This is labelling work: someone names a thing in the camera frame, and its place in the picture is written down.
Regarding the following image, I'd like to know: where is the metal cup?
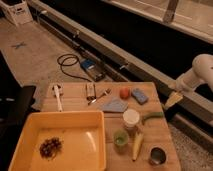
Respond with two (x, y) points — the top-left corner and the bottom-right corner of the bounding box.
(149, 147), (167, 165)

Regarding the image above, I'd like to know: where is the blue folded cloth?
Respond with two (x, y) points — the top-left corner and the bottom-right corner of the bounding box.
(100, 97), (128, 113)

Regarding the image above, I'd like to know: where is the white cardboard box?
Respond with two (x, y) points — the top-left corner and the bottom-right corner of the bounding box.
(0, 0), (33, 26)

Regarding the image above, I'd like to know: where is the blue sponge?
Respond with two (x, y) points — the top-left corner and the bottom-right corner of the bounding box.
(131, 88), (148, 105)

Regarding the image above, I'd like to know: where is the orange red ball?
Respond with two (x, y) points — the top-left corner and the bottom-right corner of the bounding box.
(119, 87), (130, 100)

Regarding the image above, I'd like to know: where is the yellow plastic tray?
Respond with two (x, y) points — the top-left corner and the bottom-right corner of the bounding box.
(8, 111), (106, 171)

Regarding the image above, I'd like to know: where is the dark grape bunch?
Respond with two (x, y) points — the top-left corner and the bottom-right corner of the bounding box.
(39, 137), (62, 158)

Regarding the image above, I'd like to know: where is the green cucumber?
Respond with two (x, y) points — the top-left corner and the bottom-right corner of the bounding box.
(141, 112), (164, 125)

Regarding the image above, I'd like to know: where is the black cable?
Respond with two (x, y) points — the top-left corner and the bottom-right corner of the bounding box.
(56, 53), (93, 83)

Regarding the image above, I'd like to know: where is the black chair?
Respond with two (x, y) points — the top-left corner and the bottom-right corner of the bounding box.
(0, 86), (36, 171)

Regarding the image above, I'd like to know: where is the white lidded jar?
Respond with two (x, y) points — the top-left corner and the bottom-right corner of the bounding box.
(123, 109), (140, 131)

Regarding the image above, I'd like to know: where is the green cup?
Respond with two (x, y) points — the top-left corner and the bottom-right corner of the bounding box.
(113, 130), (129, 148)

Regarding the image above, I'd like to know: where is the blue black power device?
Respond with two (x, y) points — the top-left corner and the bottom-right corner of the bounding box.
(80, 59), (105, 82)

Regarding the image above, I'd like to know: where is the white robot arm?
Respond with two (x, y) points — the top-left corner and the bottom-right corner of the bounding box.
(164, 54), (213, 109)

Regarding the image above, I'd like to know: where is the small wooden block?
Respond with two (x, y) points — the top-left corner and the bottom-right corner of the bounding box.
(86, 83), (96, 100)

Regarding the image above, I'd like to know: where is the metal fork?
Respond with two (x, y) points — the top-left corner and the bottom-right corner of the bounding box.
(88, 89), (111, 105)

